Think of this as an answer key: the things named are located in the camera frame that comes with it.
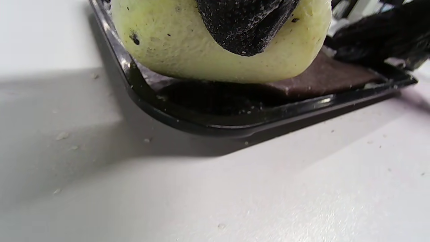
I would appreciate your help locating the person's left hand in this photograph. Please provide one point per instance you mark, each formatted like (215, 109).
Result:
(245, 23)

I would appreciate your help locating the person's right hand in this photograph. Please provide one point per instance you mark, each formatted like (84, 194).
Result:
(386, 37)

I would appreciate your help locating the brown leather bag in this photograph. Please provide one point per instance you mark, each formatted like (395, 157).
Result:
(322, 79)

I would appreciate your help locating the yellow round sponge pad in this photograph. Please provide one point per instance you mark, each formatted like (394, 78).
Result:
(168, 43)

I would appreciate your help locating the black plastic tray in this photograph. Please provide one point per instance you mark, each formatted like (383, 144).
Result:
(201, 126)

